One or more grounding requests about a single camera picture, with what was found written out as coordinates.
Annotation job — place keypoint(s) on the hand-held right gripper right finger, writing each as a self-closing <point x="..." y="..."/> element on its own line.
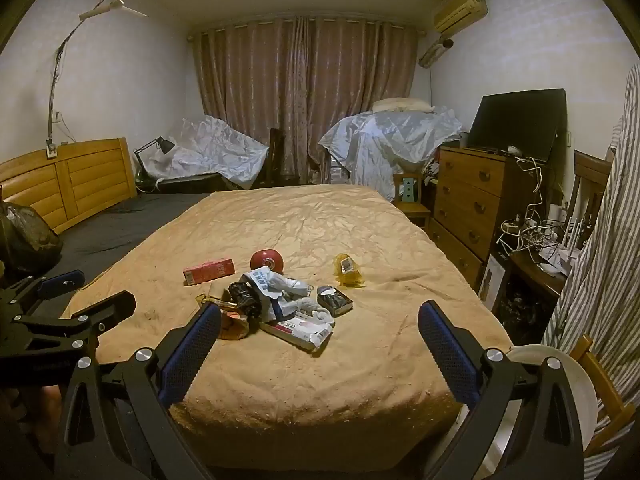
<point x="447" y="355"/>

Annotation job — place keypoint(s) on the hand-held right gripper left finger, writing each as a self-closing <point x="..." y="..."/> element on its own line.
<point x="190" y="355"/>

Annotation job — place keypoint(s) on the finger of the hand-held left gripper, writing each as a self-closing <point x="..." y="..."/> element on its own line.
<point x="105" y="310"/>
<point x="60" y="282"/>

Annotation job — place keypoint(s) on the black plastic bag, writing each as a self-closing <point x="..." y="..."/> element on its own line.
<point x="25" y="240"/>

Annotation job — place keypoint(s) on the plaid cloth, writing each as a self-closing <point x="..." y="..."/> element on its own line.
<point x="247" y="300"/>

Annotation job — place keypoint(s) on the white medicine box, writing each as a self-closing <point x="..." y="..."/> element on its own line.
<point x="300" y="330"/>

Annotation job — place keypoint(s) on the white sock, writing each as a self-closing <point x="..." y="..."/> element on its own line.
<point x="292" y="287"/>

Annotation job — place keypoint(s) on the dark small box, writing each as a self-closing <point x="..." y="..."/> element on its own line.
<point x="336" y="302"/>

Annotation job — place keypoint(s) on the grey knit sock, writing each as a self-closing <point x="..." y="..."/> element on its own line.
<point x="315" y="310"/>

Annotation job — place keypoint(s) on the yellow sponge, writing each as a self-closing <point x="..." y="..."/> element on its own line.
<point x="236" y="327"/>

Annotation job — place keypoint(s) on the clear yellow wrapper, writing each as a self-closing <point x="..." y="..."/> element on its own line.
<point x="210" y="301"/>

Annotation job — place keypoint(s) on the dark grey bed sheet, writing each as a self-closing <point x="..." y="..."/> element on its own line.
<point x="115" y="225"/>

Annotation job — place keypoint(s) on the red drink carton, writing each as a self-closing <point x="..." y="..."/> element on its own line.
<point x="207" y="271"/>

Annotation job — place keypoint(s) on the framed picture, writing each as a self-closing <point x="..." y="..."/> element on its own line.
<point x="492" y="280"/>

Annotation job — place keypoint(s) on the wooden headboard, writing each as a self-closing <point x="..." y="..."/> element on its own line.
<point x="90" y="180"/>

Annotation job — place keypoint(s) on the dark wooden side table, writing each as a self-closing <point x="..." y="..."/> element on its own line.
<point x="530" y="270"/>

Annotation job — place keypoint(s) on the red apple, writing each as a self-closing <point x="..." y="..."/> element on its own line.
<point x="267" y="260"/>

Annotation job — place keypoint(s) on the yellow snack packet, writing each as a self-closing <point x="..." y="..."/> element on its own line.
<point x="349" y="270"/>

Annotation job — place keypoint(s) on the white round basin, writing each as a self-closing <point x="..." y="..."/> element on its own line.
<point x="582" y="390"/>

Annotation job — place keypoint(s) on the wooden dresser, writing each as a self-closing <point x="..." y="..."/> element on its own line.
<point x="470" y="195"/>

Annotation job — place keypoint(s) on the small wooden chair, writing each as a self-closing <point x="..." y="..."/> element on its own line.
<point x="411" y="197"/>

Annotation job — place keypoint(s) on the white router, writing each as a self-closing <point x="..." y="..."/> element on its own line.
<point x="567" y="245"/>

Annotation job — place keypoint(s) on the light wooden chair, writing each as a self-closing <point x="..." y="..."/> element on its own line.
<point x="607" y="400"/>

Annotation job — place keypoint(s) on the black desk lamp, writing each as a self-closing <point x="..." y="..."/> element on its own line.
<point x="162" y="145"/>

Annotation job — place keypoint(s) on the crumpled clear plastic sheet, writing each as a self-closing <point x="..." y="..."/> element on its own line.
<point x="390" y="140"/>
<point x="210" y="150"/>

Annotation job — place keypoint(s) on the striped cloth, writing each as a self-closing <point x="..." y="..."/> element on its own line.
<point x="605" y="240"/>

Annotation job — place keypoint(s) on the black television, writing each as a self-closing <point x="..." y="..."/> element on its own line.
<point x="520" y="120"/>

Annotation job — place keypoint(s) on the white pillow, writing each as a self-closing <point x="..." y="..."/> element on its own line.
<point x="402" y="105"/>

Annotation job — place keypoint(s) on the white ceiling fan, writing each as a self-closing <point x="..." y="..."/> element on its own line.
<point x="112" y="6"/>

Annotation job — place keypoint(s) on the brown curtain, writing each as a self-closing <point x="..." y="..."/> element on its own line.
<point x="305" y="90"/>

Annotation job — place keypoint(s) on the air conditioner pipe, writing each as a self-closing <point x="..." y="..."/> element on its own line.
<point x="435" y="51"/>

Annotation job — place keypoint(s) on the wall air conditioner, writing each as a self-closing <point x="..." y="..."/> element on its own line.
<point x="460" y="12"/>

